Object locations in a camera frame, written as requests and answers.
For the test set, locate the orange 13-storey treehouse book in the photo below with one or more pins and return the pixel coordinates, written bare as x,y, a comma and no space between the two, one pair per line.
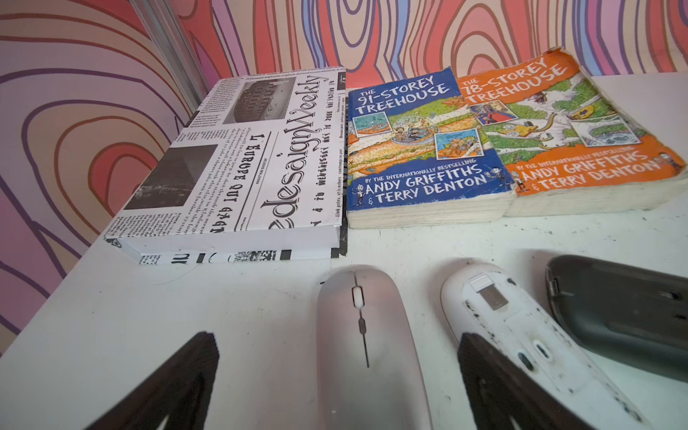
569,149

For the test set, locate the white upside-down mouse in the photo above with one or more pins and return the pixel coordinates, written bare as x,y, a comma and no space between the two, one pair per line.
483,299

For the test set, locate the dark grey upside-down mouse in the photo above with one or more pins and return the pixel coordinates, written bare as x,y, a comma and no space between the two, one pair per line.
627,314

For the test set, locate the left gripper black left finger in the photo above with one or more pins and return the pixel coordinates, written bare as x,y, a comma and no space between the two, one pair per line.
177,395

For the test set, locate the blue 91-storey treehouse book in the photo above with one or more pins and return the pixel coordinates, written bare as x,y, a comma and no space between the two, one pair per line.
417,156

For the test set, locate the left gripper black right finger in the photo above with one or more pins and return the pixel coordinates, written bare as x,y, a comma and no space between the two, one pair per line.
502,396

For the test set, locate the silver wireless mouse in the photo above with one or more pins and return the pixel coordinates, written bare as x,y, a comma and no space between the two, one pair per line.
368,371

